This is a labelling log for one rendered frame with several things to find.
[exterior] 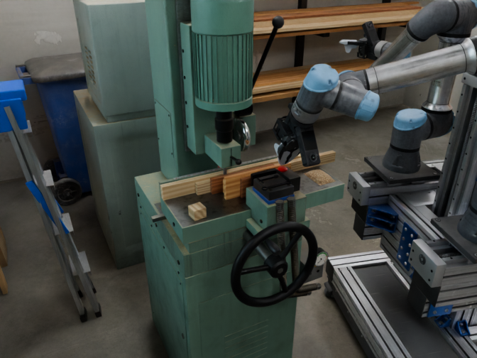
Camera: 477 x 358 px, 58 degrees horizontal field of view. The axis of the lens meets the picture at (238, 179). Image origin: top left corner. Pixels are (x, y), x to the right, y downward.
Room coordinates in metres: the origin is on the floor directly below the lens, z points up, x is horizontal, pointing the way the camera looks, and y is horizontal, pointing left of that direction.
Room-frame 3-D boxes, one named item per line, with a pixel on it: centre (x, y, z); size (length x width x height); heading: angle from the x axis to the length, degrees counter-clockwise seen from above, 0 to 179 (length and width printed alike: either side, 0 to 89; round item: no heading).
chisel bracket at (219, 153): (1.30, 0.05, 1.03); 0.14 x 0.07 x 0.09; 27
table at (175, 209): (1.22, -0.08, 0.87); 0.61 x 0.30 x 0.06; 117
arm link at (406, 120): (1.62, -0.69, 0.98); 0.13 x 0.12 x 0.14; 116
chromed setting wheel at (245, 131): (1.45, -0.01, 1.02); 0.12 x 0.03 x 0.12; 27
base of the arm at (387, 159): (1.61, -0.68, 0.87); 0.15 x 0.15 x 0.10
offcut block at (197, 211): (1.10, 0.12, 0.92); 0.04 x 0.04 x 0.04; 35
